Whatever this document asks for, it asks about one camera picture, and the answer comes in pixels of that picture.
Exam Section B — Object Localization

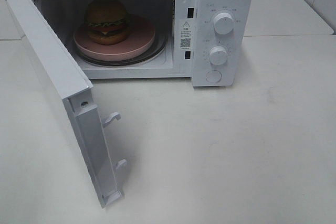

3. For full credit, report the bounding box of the round white door-release button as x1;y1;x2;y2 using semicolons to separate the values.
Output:
206;70;222;83

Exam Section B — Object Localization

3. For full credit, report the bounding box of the pink round plate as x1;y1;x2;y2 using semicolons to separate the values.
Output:
73;15;156;62

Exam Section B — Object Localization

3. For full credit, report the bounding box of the burger with lettuce and tomato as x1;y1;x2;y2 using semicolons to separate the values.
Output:
85;0;131;45

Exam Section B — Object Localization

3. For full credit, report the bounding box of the white microwave door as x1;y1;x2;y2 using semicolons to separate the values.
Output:
5;0;127;208

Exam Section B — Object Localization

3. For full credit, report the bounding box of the glass microwave turntable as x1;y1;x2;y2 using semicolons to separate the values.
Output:
72;35;168;67

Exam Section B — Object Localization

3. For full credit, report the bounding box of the white lower timer knob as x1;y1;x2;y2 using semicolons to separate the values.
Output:
209;46;228;66

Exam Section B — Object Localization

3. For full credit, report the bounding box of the white warning label sticker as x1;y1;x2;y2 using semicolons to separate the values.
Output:
178;19;195;50

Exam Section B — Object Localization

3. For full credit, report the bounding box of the white microwave oven body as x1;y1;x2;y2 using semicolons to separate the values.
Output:
32;0;251;87

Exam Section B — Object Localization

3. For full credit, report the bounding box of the white upper power knob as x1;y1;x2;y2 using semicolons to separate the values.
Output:
213;10;235;35

